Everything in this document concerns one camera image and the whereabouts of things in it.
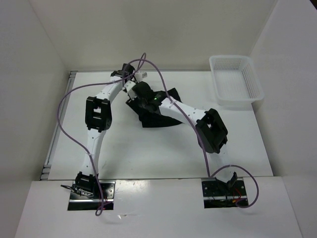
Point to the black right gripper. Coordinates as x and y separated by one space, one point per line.
145 109

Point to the black shorts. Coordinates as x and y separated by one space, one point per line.
153 120

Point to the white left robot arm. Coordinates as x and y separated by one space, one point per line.
98 119

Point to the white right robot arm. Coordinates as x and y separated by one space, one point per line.
164 109

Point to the white plastic mesh basket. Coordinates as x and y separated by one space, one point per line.
235 80

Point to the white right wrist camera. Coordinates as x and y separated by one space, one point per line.
128 89

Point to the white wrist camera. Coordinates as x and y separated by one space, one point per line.
128 89
139 76

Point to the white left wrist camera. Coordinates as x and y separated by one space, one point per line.
139 76

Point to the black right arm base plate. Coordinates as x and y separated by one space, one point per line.
216 197

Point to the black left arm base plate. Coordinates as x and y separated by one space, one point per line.
82 200

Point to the aluminium table edge rail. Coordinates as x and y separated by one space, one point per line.
61 110

